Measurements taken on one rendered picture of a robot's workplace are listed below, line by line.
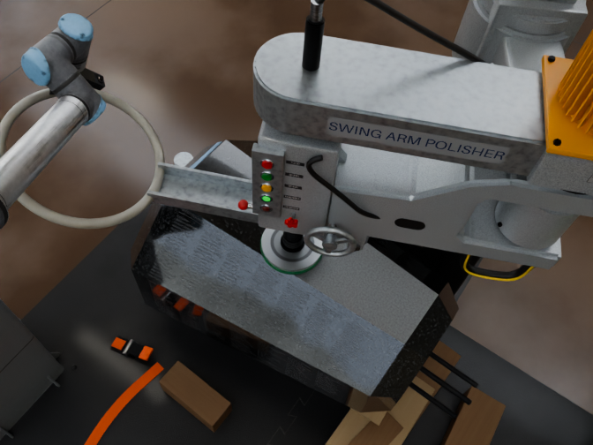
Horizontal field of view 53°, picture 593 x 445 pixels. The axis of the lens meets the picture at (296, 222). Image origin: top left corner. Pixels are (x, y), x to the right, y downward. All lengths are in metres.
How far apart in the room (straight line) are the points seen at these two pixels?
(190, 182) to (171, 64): 1.99
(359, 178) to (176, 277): 0.94
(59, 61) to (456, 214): 1.12
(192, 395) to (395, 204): 1.39
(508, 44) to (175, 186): 1.09
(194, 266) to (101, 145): 1.45
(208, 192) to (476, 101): 0.90
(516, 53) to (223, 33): 2.47
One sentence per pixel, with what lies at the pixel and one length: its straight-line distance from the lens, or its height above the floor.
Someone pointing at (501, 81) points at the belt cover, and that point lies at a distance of 1.46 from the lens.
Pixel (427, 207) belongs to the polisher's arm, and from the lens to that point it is 1.58.
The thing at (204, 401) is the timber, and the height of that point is 0.14.
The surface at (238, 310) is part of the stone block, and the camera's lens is 2.15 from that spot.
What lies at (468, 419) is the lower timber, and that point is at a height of 0.13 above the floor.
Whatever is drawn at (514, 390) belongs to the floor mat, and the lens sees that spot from 2.96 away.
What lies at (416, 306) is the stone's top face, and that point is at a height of 0.82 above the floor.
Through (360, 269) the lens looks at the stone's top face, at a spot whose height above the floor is 0.82.
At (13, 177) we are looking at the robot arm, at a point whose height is 1.55.
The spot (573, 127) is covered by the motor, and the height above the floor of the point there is 1.72.
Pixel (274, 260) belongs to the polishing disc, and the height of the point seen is 0.88.
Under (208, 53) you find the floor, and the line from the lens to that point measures 3.89.
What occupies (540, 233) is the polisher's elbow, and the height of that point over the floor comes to 1.34.
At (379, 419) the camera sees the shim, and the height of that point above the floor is 0.26.
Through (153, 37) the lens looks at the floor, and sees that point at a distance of 4.03.
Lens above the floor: 2.65
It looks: 59 degrees down
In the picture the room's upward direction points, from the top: 6 degrees clockwise
